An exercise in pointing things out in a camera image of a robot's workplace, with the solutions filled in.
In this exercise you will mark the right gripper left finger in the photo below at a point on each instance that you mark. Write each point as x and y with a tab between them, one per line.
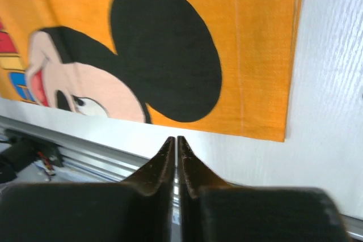
150	210

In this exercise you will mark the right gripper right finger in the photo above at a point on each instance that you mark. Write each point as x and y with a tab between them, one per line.
194	176

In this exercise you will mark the orange Mickey Mouse placemat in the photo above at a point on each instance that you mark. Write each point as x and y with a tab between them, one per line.
222	66

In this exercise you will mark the aluminium rail frame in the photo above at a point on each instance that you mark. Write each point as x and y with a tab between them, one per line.
96	209

